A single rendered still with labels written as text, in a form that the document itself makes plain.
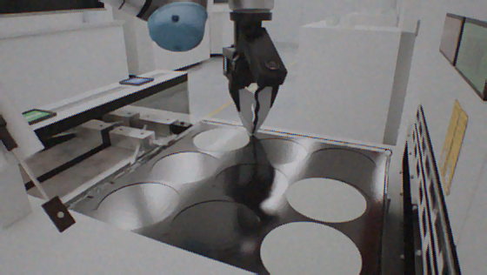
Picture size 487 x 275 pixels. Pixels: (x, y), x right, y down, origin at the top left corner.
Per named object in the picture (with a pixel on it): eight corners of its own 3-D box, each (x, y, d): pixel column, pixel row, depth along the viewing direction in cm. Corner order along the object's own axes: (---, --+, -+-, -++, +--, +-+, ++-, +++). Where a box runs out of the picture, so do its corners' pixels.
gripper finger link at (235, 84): (252, 107, 60) (253, 59, 56) (256, 110, 58) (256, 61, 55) (228, 110, 58) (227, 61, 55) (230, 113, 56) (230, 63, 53)
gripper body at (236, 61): (258, 76, 64) (259, 10, 59) (278, 85, 57) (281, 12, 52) (221, 78, 62) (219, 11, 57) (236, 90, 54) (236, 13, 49)
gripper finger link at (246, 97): (243, 124, 65) (243, 78, 61) (255, 136, 60) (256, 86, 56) (228, 126, 64) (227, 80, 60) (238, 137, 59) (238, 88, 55)
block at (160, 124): (179, 130, 68) (178, 117, 67) (170, 137, 65) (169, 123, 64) (149, 125, 71) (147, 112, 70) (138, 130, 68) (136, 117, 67)
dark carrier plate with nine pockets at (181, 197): (385, 155, 54) (385, 152, 54) (369, 331, 25) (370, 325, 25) (205, 125, 67) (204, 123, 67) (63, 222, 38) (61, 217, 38)
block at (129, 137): (156, 145, 61) (154, 130, 60) (144, 152, 58) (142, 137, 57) (123, 138, 64) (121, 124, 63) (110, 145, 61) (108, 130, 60)
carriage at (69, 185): (183, 142, 70) (182, 129, 69) (23, 251, 39) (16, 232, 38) (152, 136, 73) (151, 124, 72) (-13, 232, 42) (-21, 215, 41)
